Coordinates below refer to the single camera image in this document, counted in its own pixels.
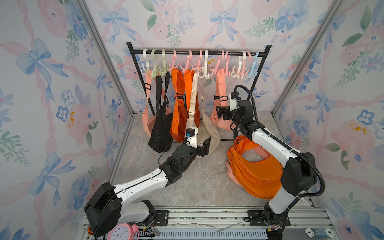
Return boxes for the pink crossbody bag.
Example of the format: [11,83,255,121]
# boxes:
[226,146,271,186]
[142,74,156,136]
[210,69,232,131]

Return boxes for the orange crossbody bag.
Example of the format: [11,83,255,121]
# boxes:
[170,69,195,143]
[227,136,283,200]

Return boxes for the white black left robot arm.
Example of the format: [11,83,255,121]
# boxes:
[84,138,211,239]

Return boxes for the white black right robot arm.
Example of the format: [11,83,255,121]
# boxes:
[216,101,325,228]

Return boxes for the beige crossbody bag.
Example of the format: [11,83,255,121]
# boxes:
[186,73,221,154]

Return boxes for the black crossbody bag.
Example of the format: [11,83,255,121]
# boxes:
[149,73,173,153]

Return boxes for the light blue hook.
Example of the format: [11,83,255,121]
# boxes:
[248,52,259,77]

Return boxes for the white hook leftmost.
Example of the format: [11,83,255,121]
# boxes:
[141,49,151,76]

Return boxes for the black clothes rack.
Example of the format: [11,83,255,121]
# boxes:
[125,41,273,142]

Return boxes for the pink alarm clock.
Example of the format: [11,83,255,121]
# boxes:
[107,224,140,240]

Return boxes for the white poker chips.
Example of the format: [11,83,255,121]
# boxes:
[304,228,335,239]

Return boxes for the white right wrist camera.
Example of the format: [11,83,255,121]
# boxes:
[229,91,241,111]

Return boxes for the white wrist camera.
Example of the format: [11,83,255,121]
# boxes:
[186,127,198,149]
[229,91,241,111]

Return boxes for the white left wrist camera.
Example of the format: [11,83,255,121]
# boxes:
[186,127,198,149]

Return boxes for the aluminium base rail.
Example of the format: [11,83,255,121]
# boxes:
[79,205,340,240]

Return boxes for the black corrugated cable conduit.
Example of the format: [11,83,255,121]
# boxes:
[233,84,326,199]

